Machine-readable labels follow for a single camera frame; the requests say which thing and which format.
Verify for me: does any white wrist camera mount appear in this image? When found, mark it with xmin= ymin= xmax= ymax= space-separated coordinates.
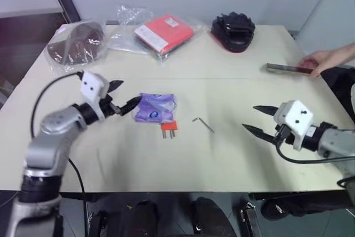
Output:
xmin=80 ymin=71 xmax=109 ymax=123
xmin=273 ymin=99 xmax=316 ymax=151

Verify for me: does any black shoe with white mark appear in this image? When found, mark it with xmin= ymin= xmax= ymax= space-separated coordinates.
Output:
xmin=261 ymin=195 xmax=355 ymax=220

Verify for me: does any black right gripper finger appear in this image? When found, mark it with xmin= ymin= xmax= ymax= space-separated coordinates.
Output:
xmin=241 ymin=123 xmax=277 ymax=145
xmin=253 ymin=105 xmax=278 ymax=117

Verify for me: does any person's bare hand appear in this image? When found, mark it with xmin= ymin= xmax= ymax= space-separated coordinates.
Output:
xmin=298 ymin=42 xmax=355 ymax=78

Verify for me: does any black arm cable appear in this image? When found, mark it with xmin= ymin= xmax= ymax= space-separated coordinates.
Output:
xmin=29 ymin=72 xmax=85 ymax=194
xmin=276 ymin=142 xmax=355 ymax=190

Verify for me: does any red package in plastic bag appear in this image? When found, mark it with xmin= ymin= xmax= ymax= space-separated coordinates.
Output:
xmin=107 ymin=12 xmax=209 ymax=65

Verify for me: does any brown item in plastic bag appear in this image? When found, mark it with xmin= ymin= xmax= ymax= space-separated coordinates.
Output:
xmin=45 ymin=19 xmax=107 ymax=74

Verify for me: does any dark phone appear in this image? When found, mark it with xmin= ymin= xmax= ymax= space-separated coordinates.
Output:
xmin=266 ymin=63 xmax=319 ymax=77

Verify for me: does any black table frame bracket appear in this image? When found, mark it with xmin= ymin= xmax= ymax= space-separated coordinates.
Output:
xmin=237 ymin=194 xmax=262 ymax=237

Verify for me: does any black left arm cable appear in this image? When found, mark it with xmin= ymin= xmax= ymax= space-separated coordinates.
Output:
xmin=29 ymin=72 xmax=85 ymax=194

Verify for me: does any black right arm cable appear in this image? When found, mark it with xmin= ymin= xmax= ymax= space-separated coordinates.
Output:
xmin=276 ymin=142 xmax=355 ymax=190

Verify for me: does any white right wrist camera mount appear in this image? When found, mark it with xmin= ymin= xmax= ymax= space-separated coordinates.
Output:
xmin=273 ymin=99 xmax=316 ymax=151

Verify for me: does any black and red padded mitt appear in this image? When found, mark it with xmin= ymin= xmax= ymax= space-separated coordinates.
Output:
xmin=210 ymin=11 xmax=256 ymax=53

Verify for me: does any red component with metal pins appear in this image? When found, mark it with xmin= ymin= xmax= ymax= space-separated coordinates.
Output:
xmin=160 ymin=120 xmax=178 ymax=140

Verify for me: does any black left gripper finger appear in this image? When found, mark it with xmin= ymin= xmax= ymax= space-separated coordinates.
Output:
xmin=119 ymin=95 xmax=143 ymax=115
xmin=108 ymin=79 xmax=124 ymax=93

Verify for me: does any purple tissue packet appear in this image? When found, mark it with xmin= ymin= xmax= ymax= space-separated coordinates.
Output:
xmin=133 ymin=92 xmax=178 ymax=124

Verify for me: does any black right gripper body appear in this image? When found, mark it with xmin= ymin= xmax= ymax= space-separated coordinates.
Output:
xmin=273 ymin=123 xmax=295 ymax=145

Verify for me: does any crumpled clear plastic bag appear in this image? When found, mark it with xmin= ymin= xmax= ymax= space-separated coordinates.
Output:
xmin=115 ymin=4 xmax=154 ymax=27

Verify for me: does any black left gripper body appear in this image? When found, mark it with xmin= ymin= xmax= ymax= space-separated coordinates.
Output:
xmin=99 ymin=94 xmax=123 ymax=118

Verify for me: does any person's dark clothing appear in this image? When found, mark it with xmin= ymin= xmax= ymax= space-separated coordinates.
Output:
xmin=320 ymin=65 xmax=355 ymax=130

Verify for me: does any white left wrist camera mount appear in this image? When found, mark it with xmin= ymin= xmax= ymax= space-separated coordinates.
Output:
xmin=80 ymin=71 xmax=109 ymax=123

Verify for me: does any metal hex key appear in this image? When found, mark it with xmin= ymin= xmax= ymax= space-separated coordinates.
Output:
xmin=192 ymin=117 xmax=215 ymax=134

